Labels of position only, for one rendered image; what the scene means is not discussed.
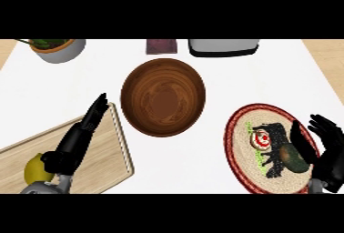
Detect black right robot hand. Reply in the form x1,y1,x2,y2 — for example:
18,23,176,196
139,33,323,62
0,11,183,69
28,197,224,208
289,114,344,194

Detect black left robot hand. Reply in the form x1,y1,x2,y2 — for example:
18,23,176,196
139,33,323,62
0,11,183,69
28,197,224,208
40,92,111,185

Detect white red-topped cupcake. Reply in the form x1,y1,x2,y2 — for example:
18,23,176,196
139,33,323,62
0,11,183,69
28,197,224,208
248,128,275,151

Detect round woven red-rimmed placemat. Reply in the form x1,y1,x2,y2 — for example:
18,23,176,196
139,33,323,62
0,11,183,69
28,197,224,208
223,103,322,195

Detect brown wooden bowl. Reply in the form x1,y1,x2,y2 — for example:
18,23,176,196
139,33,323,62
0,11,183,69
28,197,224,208
120,57,207,138

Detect pale wooden cutting board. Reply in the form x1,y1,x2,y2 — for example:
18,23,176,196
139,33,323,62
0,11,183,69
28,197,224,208
0,102,136,195

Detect dark green avocado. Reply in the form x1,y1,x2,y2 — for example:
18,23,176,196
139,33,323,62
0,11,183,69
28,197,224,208
278,143,312,174

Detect yellow lemon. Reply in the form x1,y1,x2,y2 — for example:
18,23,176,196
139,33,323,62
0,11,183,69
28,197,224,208
22,152,56,186

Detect grey potted plant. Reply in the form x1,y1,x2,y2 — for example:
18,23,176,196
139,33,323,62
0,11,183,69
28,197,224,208
15,38,87,65

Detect dark purple box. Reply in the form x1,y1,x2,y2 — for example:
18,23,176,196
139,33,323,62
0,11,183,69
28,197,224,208
145,38,179,56

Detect grey and black appliance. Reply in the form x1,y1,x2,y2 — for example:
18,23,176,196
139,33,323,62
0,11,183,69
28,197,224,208
188,38,261,58

